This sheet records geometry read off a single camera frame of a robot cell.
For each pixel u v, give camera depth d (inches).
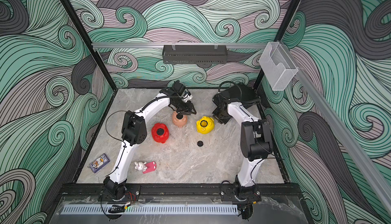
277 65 30.6
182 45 37.2
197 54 37.4
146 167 30.2
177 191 29.4
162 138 33.1
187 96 33.7
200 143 35.5
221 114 31.4
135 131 23.6
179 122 36.5
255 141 19.3
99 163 32.1
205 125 35.2
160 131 34.0
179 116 36.4
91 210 29.9
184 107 33.6
